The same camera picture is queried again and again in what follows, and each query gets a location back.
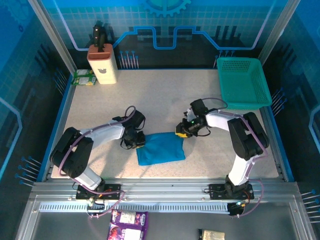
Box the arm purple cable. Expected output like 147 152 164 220
201 96 270 219
57 105 138 220

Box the aluminium mounting rail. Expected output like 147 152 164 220
32 177 300 201

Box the aluminium table side rail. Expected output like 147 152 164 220
259 107 288 182
41 71 77 182

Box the purple snack bag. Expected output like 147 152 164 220
104 207 150 240

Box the blue t-shirt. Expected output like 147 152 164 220
135 131 187 167

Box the aluminium frame post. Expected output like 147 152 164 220
27 0 77 73
258 0 302 59

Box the slotted grey cable duct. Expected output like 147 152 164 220
39 201 231 214

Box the white knife block, terracotta top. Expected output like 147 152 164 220
86 42 118 85

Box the dark gold foil packet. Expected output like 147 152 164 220
198 228 226 240

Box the green snack packet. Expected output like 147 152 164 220
71 75 98 87
74 69 95 77

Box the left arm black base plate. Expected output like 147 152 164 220
75 183 122 201

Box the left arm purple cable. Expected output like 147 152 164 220
57 105 138 220

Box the black-handled knife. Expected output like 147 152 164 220
92 24 101 47
97 32 106 53

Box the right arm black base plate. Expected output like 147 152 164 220
208 183 255 201

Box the green plastic mesh basket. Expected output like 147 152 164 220
216 56 273 110

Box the small circuit board with wires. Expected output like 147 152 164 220
86 198 106 218
227 199 251 217

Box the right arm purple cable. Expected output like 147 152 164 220
201 96 270 219

